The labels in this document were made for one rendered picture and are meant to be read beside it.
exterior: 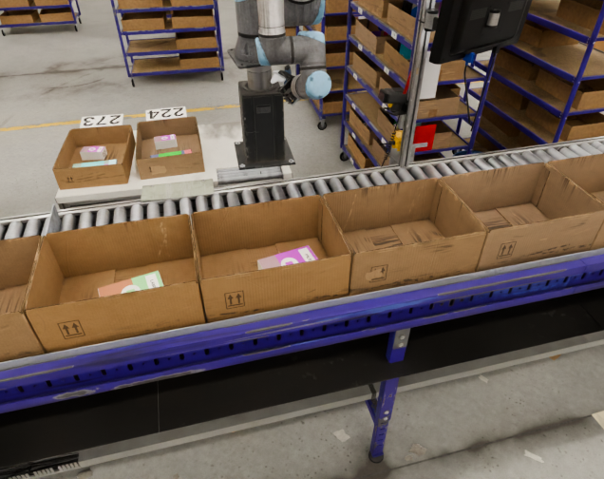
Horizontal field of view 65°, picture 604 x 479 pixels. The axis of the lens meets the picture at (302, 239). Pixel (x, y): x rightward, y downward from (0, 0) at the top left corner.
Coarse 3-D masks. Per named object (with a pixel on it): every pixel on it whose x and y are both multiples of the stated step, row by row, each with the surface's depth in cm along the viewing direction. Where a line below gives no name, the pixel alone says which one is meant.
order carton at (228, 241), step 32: (192, 224) 132; (224, 224) 142; (256, 224) 145; (288, 224) 148; (320, 224) 148; (224, 256) 146; (256, 256) 147; (320, 256) 146; (224, 288) 118; (256, 288) 121; (288, 288) 124; (320, 288) 127
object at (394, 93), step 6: (384, 90) 198; (390, 90) 198; (396, 90) 198; (402, 90) 199; (378, 96) 201; (384, 96) 197; (390, 96) 197; (396, 96) 197; (402, 96) 198; (384, 102) 198; (390, 102) 198; (396, 102) 199; (402, 102) 200; (390, 108) 203; (396, 108) 203
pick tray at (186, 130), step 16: (144, 128) 232; (160, 128) 234; (176, 128) 236; (192, 128) 238; (144, 144) 230; (192, 144) 230; (144, 160) 202; (160, 160) 203; (176, 160) 205; (192, 160) 207; (144, 176) 206; (160, 176) 208
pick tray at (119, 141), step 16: (80, 128) 224; (96, 128) 225; (112, 128) 227; (128, 128) 228; (64, 144) 212; (80, 144) 229; (96, 144) 230; (112, 144) 230; (128, 144) 214; (64, 160) 210; (80, 160) 219; (96, 160) 218; (128, 160) 211; (64, 176) 197; (80, 176) 198; (96, 176) 199; (112, 176) 201; (128, 176) 208
